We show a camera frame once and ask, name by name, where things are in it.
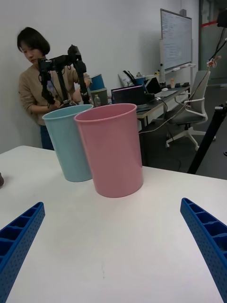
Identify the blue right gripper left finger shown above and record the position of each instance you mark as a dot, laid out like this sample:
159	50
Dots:
21	239

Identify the person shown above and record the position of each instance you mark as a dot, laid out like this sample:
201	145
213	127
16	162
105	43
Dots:
30	90

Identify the open grey laptop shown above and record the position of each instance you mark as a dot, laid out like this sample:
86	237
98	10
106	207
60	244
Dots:
153	86

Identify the pale blue plastic bin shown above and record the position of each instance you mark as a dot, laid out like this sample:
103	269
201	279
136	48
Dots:
63	146

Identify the white grey office chair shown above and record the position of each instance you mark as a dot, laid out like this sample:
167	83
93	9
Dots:
192	113

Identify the pink plastic bin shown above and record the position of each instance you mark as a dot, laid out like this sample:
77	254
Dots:
113	151

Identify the green plastic bin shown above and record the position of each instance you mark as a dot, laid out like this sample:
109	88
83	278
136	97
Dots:
102	95

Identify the person's left hand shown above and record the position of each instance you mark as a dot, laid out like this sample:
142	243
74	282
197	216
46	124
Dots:
76	96

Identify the clear plastic bottle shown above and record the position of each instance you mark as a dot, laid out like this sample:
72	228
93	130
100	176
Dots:
97	100

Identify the black tripod leg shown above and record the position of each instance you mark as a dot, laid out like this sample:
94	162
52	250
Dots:
208	139

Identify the person's right hand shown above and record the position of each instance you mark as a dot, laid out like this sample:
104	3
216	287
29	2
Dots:
56	103

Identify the black teleoperation arm device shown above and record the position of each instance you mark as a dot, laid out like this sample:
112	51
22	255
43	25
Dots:
61	60

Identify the whiteboard on stand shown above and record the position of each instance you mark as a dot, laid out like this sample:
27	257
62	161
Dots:
176	40

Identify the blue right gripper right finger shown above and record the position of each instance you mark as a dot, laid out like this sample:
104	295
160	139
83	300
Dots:
208	239

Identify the open laptop with dark screen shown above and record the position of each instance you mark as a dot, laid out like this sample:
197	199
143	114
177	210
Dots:
127	95

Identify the office desk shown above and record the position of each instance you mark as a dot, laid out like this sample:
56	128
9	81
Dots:
163	99

